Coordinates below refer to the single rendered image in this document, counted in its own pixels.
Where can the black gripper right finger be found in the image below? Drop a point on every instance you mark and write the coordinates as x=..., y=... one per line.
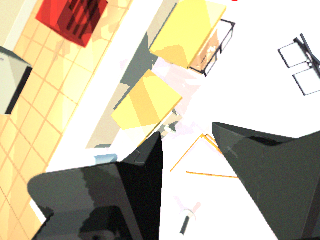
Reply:
x=281, y=174

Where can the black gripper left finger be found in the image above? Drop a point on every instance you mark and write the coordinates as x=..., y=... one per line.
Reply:
x=133, y=184

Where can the black-rimmed glasses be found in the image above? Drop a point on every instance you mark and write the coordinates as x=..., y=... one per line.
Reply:
x=296, y=54

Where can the black-framed glasses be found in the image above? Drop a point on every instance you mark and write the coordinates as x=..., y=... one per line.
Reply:
x=222, y=46

